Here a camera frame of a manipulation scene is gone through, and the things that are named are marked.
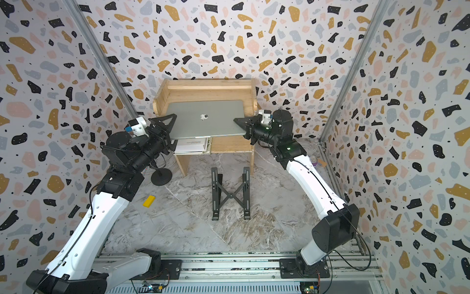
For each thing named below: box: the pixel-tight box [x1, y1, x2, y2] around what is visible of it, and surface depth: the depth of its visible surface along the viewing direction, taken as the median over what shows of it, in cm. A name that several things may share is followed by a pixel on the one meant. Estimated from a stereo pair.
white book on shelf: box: [173, 137, 211, 155], surface depth 84 cm
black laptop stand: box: [211, 166, 251, 221], surface depth 91 cm
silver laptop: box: [166, 99, 247, 140], surface depth 67 cm
